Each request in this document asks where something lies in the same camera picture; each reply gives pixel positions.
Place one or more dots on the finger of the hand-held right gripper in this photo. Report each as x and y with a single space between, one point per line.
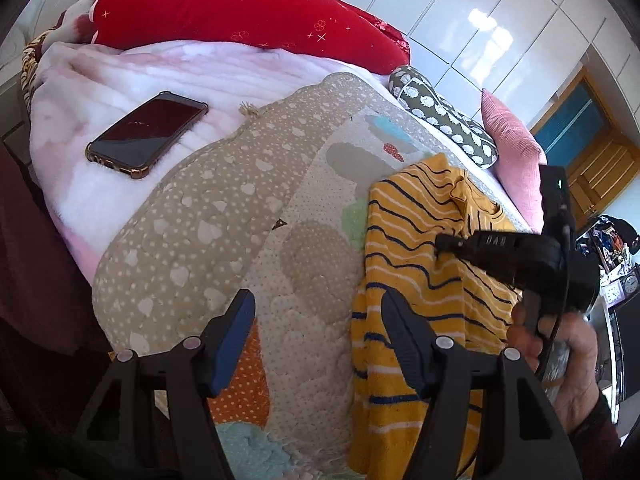
480 247

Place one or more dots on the olive white-patterned pillow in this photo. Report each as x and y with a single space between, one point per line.
440 110

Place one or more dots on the black television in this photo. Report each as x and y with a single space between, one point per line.
625 350

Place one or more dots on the person's right hand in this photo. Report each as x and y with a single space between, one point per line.
580 360

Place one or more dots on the pink pillow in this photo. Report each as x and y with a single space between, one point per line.
510 160

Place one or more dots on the smartphone in clear case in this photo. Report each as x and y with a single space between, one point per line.
145 132

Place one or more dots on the dark round desk clock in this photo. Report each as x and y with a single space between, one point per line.
631 280

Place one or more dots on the person's right forearm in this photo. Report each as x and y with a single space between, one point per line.
597 435

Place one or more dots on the beige heart-patterned quilt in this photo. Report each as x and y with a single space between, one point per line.
300 210

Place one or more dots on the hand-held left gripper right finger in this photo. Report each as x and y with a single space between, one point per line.
405 345

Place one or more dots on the red quilt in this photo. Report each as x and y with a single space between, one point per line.
225 5

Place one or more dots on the leopard print cloth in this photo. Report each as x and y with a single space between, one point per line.
30 60

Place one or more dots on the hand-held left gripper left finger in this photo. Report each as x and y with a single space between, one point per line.
235 345

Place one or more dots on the dark red cloth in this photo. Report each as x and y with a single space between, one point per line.
30 260

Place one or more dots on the wooden door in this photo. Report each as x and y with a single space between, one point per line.
600 160

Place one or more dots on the yellow striped shirt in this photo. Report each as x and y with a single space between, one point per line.
400 240

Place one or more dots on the white desk clock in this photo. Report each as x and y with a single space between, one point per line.
612 294

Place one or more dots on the pink fleece blanket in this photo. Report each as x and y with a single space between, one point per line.
125 85

